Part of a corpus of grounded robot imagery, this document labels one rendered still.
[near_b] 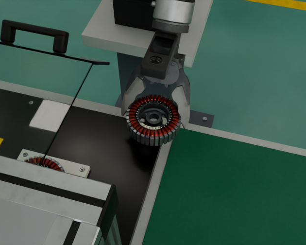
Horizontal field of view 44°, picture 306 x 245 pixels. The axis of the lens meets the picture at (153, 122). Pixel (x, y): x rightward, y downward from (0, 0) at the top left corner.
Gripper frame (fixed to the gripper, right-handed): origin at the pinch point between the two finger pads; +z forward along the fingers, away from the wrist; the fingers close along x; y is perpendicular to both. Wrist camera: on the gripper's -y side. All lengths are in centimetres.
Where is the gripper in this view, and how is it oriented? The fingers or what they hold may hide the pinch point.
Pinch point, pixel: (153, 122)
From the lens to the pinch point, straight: 77.3
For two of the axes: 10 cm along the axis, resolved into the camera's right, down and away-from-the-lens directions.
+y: 1.8, -3.0, 9.4
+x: -9.7, -2.1, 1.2
